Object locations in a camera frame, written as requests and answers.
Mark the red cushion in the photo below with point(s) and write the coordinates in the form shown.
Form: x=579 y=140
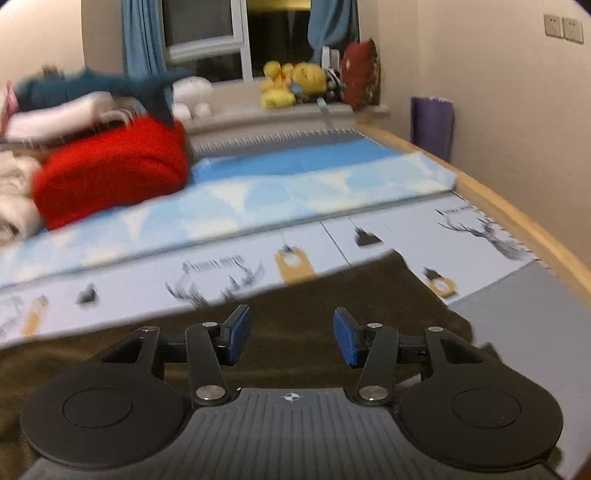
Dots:
x=362 y=74

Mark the white window frame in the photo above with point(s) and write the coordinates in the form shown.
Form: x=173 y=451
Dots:
x=240 y=41

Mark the yellow plush toy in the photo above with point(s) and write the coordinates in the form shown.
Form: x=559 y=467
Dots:
x=310 y=78
x=274 y=87

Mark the wooden bed frame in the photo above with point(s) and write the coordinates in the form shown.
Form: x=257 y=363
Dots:
x=508 y=207

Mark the blue curtain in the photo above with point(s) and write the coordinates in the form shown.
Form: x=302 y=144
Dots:
x=332 y=23
x=141 y=37

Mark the white plush toy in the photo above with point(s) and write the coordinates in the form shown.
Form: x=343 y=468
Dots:
x=191 y=92

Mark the white wall outlet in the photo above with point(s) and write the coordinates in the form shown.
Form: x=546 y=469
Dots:
x=572 y=30
x=552 y=25

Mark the dark blue garment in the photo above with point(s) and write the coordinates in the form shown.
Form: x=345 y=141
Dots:
x=106 y=87

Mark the white folded cloth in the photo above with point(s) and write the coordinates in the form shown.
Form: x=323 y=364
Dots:
x=69 y=113

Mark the red knit blanket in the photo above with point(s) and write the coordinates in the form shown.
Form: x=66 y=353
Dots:
x=115 y=170

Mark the blue white patterned blanket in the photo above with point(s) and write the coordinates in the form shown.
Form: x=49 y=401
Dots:
x=295 y=180

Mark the white cloth pile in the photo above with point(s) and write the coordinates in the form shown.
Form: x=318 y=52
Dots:
x=14 y=203

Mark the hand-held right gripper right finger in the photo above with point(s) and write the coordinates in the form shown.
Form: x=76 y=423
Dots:
x=345 y=334

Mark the deer print bed sheet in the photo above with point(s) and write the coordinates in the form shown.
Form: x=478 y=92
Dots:
x=397 y=221

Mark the purple rolled mat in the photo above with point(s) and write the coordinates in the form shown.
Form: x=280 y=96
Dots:
x=431 y=127

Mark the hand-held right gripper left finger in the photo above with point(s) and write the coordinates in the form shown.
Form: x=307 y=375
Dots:
x=239 y=333

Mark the dark olive pants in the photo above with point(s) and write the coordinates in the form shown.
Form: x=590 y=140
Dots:
x=291 y=295

